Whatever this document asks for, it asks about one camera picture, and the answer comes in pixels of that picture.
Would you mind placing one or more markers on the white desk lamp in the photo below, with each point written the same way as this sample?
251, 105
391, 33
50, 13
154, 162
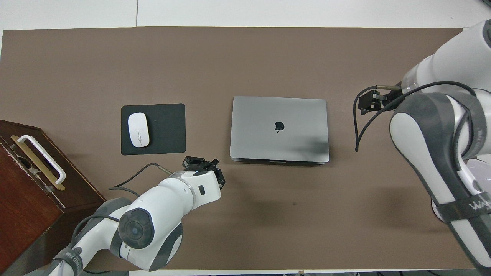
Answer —
479, 170

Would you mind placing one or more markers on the black mouse pad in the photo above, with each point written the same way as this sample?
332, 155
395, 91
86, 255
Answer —
168, 130

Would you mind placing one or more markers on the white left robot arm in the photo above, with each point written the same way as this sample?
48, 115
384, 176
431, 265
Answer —
161, 207

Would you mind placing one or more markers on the dark wooden box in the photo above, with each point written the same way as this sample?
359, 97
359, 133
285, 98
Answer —
23, 214

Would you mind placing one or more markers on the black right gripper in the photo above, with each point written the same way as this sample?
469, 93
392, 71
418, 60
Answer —
389, 97

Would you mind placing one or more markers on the brown paper table mat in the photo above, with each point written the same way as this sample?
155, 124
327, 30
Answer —
115, 57

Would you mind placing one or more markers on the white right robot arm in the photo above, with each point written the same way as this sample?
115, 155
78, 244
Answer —
422, 134

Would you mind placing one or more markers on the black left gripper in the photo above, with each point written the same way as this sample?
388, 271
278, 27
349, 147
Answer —
201, 168

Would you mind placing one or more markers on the white computer mouse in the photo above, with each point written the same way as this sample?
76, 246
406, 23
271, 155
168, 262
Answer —
138, 130

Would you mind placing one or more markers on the grey laptop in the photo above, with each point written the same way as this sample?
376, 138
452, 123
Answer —
261, 130

